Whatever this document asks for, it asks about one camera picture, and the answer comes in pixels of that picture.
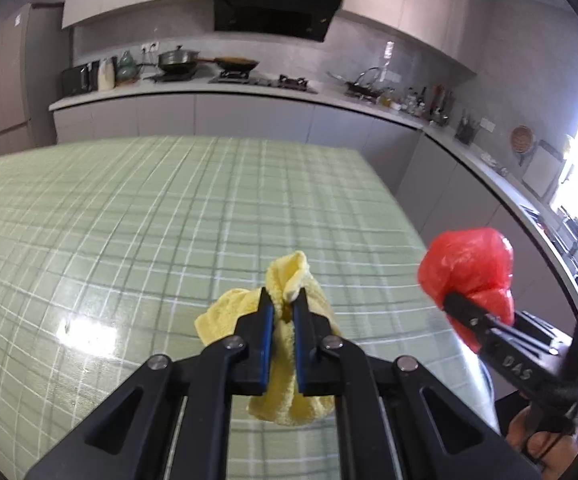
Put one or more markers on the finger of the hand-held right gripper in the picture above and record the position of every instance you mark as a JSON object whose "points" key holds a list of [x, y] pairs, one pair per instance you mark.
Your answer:
{"points": [[539, 330], [469, 310]]}

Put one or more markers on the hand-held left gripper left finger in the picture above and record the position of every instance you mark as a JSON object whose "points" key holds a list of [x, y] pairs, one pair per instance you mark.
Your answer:
{"points": [[268, 340]]}

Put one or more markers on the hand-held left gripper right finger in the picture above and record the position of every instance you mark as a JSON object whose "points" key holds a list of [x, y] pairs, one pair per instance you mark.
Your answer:
{"points": [[300, 345]]}

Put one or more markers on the red plastic bag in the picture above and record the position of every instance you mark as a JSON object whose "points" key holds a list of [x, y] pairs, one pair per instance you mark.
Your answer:
{"points": [[469, 265]]}

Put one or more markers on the yellow cloth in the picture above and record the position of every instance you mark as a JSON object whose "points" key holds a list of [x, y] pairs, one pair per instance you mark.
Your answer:
{"points": [[286, 407]]}

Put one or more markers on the person's right hand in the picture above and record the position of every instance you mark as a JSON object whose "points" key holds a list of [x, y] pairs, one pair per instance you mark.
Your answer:
{"points": [[544, 452]]}

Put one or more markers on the white cutting board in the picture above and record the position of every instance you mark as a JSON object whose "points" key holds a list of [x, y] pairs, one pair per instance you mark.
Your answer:
{"points": [[544, 172]]}

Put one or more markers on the dark knife holder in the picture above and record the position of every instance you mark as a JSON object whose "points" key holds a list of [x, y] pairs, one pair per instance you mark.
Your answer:
{"points": [[465, 133]]}

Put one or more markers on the round brown trivet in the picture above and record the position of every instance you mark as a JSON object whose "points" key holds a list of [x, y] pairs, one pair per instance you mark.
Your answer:
{"points": [[523, 139]]}

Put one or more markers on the green checked tablecloth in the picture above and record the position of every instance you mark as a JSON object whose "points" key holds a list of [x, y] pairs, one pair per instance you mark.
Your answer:
{"points": [[119, 235]]}

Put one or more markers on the metal utensil rack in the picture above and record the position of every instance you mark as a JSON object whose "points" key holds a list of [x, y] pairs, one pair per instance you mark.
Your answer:
{"points": [[439, 108]]}

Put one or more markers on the group of condiment bottles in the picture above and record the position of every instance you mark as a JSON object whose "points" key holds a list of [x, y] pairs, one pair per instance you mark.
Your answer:
{"points": [[409, 101]]}

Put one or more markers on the grey kitchen counter cabinets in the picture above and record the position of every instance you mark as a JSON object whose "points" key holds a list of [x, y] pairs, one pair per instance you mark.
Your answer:
{"points": [[269, 120]]}

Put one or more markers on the wok with lid stand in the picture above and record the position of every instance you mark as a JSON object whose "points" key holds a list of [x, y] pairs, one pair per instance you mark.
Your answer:
{"points": [[364, 86]]}

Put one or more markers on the black gas stove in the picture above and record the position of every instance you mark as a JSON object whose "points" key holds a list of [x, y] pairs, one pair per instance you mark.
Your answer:
{"points": [[264, 83]]}

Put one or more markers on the wok with food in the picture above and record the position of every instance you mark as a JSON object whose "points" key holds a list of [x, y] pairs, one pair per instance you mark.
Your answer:
{"points": [[236, 64]]}

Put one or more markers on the black induction cooker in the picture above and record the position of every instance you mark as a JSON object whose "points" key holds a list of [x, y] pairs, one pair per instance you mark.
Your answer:
{"points": [[171, 78]]}

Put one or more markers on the black lidded pan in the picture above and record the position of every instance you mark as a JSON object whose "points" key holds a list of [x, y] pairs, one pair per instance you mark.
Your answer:
{"points": [[179, 60]]}

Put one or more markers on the green ceramic vases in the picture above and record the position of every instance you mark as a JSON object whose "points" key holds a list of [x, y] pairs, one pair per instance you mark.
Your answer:
{"points": [[126, 68]]}

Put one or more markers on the white jug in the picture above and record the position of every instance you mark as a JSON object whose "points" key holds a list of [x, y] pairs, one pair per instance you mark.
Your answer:
{"points": [[106, 75]]}

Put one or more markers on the black toaster oven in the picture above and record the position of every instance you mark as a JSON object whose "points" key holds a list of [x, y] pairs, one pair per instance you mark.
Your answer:
{"points": [[76, 80]]}

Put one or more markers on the black range hood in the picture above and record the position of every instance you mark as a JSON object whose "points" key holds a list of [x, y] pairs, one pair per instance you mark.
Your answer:
{"points": [[276, 7]]}

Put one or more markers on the beige refrigerator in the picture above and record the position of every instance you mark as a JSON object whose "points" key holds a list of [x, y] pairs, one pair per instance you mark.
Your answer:
{"points": [[4, 75]]}

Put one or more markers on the white wall socket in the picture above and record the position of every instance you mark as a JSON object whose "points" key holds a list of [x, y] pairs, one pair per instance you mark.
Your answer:
{"points": [[150, 48]]}

